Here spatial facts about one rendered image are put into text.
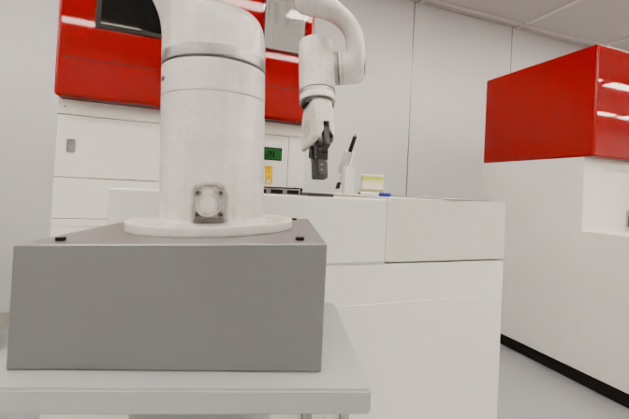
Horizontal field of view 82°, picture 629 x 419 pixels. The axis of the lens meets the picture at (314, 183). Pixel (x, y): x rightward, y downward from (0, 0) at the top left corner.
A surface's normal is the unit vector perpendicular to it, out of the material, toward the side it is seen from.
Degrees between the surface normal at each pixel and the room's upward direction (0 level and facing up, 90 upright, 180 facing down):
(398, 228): 90
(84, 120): 90
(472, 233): 90
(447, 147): 90
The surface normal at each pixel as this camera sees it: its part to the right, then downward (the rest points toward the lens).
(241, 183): 0.71, 0.00
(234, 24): 0.54, -0.07
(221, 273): 0.08, -0.01
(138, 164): 0.34, 0.00
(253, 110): 0.84, 0.00
